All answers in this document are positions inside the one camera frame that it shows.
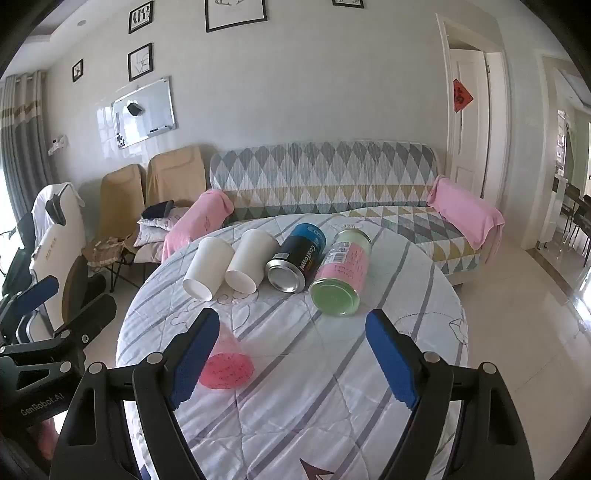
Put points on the wall whiteboard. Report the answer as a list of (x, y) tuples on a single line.
[(152, 108)]

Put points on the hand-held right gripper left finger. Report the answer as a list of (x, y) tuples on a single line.
[(194, 364)]

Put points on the black whiteboard eraser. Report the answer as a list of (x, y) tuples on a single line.
[(135, 109)]

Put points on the black and blue can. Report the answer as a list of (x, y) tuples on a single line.
[(298, 251)]

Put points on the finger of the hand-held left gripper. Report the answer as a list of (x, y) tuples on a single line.
[(39, 293), (90, 318)]

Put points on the striped printed tablecloth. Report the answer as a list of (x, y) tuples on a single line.
[(314, 383)]

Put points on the tan folding chair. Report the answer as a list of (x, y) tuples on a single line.
[(178, 173), (122, 198)]

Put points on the white door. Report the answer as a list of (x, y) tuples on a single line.
[(468, 147)]

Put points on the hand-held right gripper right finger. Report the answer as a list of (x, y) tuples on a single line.
[(392, 364)]

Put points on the black framed picture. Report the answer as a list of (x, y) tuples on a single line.
[(140, 61), (347, 2), (141, 17), (235, 14), (77, 70)]

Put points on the clear pink plastic cup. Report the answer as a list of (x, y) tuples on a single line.
[(229, 371)]

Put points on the sofa with diamond-pattern cover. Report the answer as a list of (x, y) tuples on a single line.
[(323, 170)]

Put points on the white paper cup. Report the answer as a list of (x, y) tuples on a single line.
[(247, 258), (207, 265)]

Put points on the dark dining chairs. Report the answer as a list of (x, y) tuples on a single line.
[(575, 217)]

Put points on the pink towel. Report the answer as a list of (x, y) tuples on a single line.
[(194, 221), (466, 212)]

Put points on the grey curtain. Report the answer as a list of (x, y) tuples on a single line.
[(23, 152)]

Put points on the red door decoration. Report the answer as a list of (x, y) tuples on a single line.
[(462, 95)]

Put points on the white high-back chair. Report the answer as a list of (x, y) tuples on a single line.
[(55, 249)]

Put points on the white wall power strip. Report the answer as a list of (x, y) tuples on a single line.
[(58, 144)]

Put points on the dark cloth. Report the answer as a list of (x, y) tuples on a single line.
[(157, 210)]

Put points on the stack of printed pillows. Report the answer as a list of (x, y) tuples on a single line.
[(154, 233)]

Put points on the green jar with pink label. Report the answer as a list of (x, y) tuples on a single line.
[(344, 267)]

